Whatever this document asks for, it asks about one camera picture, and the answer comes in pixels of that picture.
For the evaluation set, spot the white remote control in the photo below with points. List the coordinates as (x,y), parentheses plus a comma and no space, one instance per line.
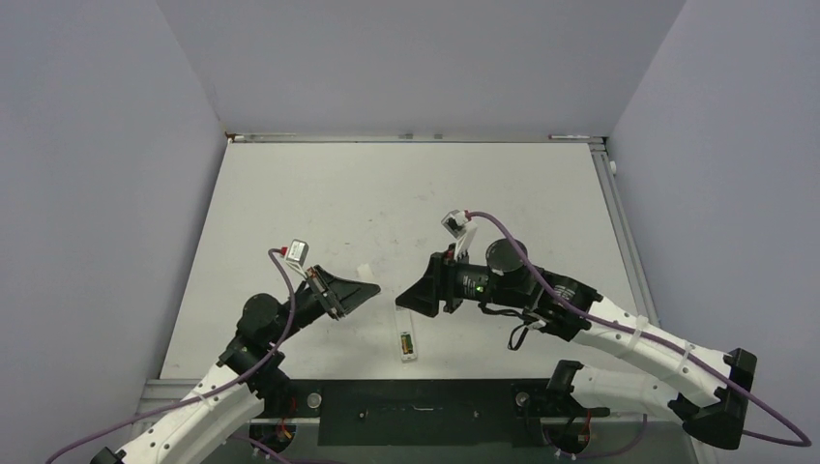
(405,334)

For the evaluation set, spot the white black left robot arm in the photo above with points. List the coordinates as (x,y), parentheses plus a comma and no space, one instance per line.
(246,377)

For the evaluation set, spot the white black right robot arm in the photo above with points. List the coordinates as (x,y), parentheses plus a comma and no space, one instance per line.
(676,380)

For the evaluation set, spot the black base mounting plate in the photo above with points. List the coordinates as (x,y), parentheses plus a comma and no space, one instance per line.
(346,413)

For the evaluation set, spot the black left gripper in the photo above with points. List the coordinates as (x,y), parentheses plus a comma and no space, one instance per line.
(348,293)

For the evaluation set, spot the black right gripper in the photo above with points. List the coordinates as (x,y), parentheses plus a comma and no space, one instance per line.
(438,283)

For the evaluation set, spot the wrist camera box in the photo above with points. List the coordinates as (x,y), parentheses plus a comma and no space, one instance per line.
(295,256)
(463,229)

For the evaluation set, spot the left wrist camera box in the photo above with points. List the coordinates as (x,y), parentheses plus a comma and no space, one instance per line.
(295,256)

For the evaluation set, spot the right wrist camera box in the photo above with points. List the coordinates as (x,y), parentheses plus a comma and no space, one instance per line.
(463,229)

